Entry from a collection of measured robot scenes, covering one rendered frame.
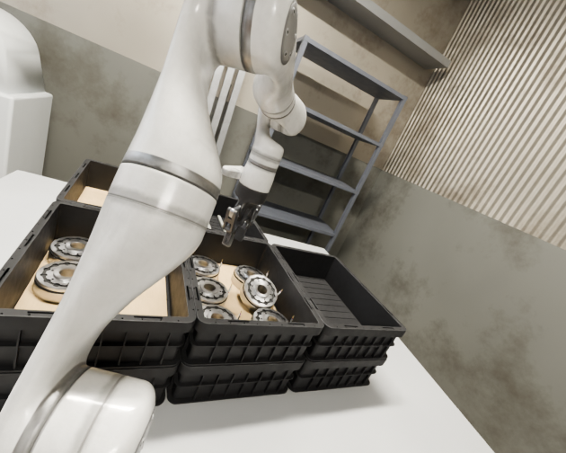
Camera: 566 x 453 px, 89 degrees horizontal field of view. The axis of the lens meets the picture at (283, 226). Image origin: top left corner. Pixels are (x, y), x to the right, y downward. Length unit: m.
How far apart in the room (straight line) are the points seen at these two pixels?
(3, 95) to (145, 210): 1.99
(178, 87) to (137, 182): 0.10
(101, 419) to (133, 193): 0.17
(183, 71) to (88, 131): 2.53
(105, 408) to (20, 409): 0.05
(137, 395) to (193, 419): 0.44
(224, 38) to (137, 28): 2.42
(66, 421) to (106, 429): 0.03
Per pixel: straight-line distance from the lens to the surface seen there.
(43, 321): 0.55
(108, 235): 0.27
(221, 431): 0.74
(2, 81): 2.25
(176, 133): 0.27
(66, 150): 2.91
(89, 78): 2.79
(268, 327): 0.62
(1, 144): 2.28
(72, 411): 0.30
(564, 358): 2.28
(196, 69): 0.33
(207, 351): 0.64
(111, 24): 2.78
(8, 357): 0.62
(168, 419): 0.72
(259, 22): 0.33
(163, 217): 0.25
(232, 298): 0.82
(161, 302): 0.75
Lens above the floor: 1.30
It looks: 18 degrees down
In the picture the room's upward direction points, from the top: 24 degrees clockwise
